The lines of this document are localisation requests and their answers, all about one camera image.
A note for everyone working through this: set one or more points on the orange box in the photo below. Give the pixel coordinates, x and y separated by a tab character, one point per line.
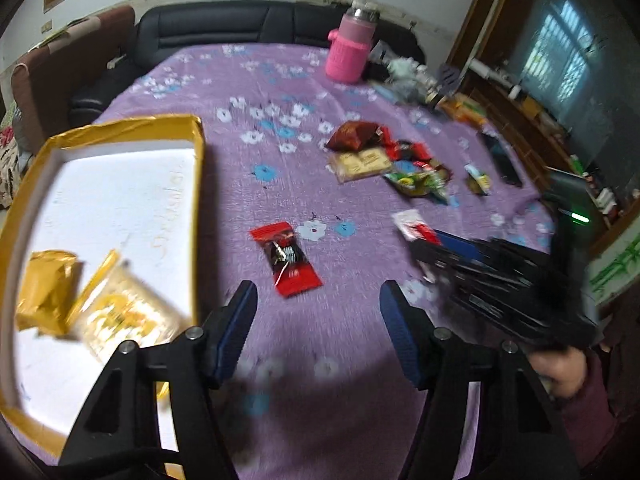
465	110

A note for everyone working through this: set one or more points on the pale green candy packet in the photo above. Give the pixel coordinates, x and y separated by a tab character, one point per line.
444	191

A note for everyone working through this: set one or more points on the wooden cabinet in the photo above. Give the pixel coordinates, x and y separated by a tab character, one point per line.
530	120

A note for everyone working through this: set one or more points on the person's right forearm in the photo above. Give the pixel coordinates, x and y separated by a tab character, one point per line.
590	410

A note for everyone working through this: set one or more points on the pile of plastic bags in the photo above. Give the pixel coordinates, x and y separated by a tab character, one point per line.
405	72

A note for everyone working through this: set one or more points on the small white object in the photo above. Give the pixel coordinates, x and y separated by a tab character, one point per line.
116	60

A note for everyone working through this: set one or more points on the black leather sofa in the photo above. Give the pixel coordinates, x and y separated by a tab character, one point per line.
210	25

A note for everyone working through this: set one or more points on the large red black candy packet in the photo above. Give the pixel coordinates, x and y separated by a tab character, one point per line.
287	265

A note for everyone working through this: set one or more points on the white box with green print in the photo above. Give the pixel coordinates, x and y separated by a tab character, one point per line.
617	270

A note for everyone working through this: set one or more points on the purple floral tablecloth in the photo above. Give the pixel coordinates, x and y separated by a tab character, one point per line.
300	190

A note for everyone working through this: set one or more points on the yellow label cracker packet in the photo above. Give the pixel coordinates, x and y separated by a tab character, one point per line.
120	315

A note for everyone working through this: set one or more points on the pale cracker packet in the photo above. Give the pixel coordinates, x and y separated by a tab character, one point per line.
360	162

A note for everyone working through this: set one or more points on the gold cardboard box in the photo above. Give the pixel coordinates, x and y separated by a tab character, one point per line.
125	200

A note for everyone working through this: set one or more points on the black phone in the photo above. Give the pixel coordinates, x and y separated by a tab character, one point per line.
500	157

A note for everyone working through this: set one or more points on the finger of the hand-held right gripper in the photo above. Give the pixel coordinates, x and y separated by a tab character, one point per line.
460	247
500	305

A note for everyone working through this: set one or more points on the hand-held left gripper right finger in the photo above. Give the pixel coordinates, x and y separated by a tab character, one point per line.
400	335

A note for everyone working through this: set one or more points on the stack of papers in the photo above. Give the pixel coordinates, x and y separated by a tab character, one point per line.
70	30

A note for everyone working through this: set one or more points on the white red snack packet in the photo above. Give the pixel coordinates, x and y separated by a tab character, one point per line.
407	222

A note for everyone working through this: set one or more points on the pink thermos bottle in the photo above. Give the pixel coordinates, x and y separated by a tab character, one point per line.
347	50

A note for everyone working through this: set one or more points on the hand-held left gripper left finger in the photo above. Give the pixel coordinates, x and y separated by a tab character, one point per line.
235	330

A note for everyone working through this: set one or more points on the person's right hand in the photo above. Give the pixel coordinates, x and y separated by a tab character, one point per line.
560	370

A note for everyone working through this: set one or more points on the white cylindrical device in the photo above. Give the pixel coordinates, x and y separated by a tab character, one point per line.
492	71

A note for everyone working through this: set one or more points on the dark red snack packet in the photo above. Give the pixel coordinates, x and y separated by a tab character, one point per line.
352	135

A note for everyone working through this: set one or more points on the brown armchair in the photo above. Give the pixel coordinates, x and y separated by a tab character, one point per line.
60	70

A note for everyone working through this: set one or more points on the patterned blanket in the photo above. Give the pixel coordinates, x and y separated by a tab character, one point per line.
7	170

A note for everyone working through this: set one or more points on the golden snack packet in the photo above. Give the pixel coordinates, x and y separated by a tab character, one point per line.
47	290

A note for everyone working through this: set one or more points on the wall switch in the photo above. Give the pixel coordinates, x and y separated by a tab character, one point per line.
46	25

